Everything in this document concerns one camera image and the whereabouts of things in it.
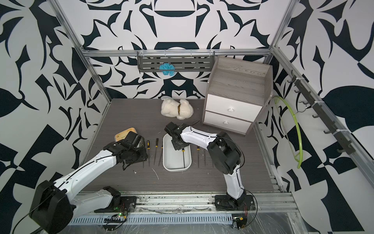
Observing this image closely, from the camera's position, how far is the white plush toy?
103 centimetres

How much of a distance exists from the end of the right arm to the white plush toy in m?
0.26

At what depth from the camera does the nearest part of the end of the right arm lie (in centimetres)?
67
